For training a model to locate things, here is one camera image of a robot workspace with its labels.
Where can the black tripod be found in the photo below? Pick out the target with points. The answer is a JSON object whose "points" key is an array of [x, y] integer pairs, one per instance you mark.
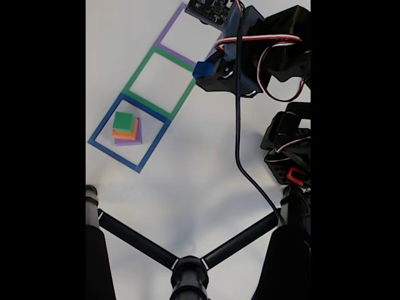
{"points": [[189, 278]]}

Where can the red clamp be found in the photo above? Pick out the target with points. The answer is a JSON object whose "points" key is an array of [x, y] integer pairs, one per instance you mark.
{"points": [[295, 175]]}

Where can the orange square block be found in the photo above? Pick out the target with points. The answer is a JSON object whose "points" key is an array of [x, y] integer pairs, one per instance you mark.
{"points": [[126, 135]]}

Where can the purple square block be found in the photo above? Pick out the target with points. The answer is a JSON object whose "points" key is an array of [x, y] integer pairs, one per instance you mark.
{"points": [[136, 142]]}

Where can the circuit board camera, blue mount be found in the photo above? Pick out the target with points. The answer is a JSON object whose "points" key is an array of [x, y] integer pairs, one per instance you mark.
{"points": [[212, 9]]}

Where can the green square frame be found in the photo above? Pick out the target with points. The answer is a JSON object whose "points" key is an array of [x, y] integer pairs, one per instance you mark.
{"points": [[150, 104]]}

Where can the purple square frame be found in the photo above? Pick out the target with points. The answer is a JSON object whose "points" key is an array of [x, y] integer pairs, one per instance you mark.
{"points": [[170, 50]]}

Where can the small blue cube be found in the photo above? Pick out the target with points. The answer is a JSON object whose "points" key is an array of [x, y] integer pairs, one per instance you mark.
{"points": [[203, 69]]}

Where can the blue square frame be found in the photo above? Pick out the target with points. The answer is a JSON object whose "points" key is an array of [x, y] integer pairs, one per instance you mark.
{"points": [[115, 154]]}

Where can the green cube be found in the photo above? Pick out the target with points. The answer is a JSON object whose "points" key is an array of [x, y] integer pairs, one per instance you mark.
{"points": [[124, 121]]}

